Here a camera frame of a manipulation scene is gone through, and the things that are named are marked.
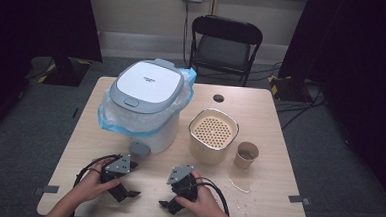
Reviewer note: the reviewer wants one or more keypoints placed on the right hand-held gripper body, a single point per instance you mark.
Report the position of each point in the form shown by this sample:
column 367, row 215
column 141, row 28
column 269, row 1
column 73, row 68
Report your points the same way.
column 180, row 176

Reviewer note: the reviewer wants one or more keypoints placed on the clear blue-edged bin liner bag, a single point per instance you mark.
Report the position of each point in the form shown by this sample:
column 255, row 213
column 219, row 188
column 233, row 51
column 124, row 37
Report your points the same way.
column 130, row 122

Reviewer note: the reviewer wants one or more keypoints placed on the brown paper cup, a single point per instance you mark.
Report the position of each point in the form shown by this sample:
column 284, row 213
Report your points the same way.
column 241, row 163

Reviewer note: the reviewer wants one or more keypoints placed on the grey tape strip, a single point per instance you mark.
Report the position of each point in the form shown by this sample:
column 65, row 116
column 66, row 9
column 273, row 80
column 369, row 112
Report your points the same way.
column 298, row 199
column 46, row 189

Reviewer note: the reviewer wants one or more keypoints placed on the black folding chair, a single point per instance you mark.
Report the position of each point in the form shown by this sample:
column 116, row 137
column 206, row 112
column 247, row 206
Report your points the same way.
column 224, row 51

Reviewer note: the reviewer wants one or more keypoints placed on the small black pen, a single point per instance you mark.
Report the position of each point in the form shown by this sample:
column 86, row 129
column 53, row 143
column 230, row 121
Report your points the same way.
column 75, row 112

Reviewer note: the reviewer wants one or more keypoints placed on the person's right hand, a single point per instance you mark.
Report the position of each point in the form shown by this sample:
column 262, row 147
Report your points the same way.
column 206, row 204

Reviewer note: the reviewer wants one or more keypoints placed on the black stand base, yellow tape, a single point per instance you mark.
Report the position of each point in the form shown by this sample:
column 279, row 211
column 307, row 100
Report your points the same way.
column 288, row 88
column 66, row 72

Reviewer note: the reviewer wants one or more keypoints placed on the black curtain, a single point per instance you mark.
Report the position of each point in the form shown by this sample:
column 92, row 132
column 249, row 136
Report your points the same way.
column 35, row 20
column 357, row 47

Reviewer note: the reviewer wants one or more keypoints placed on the white pedal bin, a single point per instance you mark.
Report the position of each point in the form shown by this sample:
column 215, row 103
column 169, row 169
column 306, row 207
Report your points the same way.
column 149, row 82

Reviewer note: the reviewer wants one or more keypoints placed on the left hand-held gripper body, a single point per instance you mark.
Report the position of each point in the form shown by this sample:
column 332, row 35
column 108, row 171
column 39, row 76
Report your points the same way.
column 118, row 166

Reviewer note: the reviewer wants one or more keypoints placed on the beige bucket with perforated strainer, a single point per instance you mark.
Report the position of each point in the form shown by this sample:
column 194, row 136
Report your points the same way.
column 208, row 153

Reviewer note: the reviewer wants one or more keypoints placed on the person's left hand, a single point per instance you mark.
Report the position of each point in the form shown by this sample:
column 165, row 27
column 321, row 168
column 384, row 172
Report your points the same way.
column 90, row 188

